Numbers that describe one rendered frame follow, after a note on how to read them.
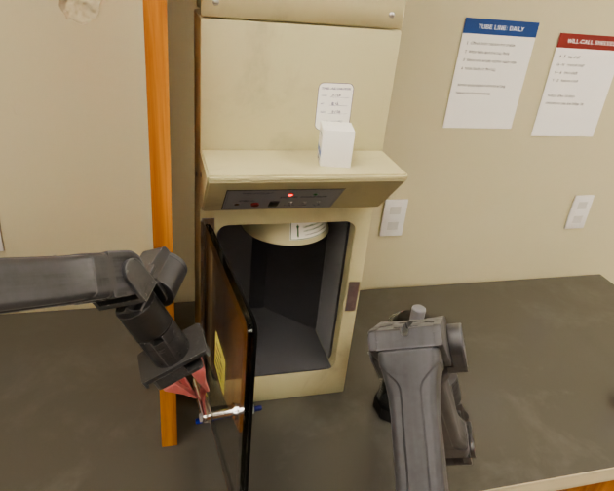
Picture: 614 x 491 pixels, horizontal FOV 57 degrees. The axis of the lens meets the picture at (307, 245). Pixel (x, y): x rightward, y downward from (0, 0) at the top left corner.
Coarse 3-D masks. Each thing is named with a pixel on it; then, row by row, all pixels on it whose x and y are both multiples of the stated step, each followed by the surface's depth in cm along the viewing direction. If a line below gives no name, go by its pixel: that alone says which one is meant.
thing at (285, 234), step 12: (252, 228) 108; (264, 228) 106; (276, 228) 105; (288, 228) 105; (300, 228) 106; (312, 228) 107; (324, 228) 110; (264, 240) 106; (276, 240) 106; (288, 240) 106; (300, 240) 106; (312, 240) 107
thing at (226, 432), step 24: (216, 240) 90; (216, 264) 87; (216, 288) 89; (216, 312) 91; (240, 312) 74; (240, 336) 76; (240, 360) 77; (216, 384) 97; (240, 384) 78; (216, 408) 99; (240, 408) 80; (216, 432) 101; (240, 432) 81; (240, 456) 83; (240, 480) 84
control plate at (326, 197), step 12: (228, 192) 86; (240, 192) 87; (252, 192) 88; (264, 192) 88; (276, 192) 89; (288, 192) 89; (300, 192) 90; (312, 192) 90; (324, 192) 91; (336, 192) 92; (228, 204) 91; (240, 204) 92; (264, 204) 93; (288, 204) 95; (300, 204) 95; (312, 204) 96; (324, 204) 97
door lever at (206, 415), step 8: (200, 392) 85; (200, 400) 84; (208, 400) 84; (200, 408) 82; (208, 408) 82; (232, 408) 83; (200, 416) 81; (208, 416) 81; (216, 416) 82; (224, 416) 82
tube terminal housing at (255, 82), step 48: (240, 48) 85; (288, 48) 87; (336, 48) 89; (384, 48) 91; (240, 96) 89; (288, 96) 91; (384, 96) 95; (240, 144) 92; (288, 144) 95; (336, 336) 122; (288, 384) 121; (336, 384) 125
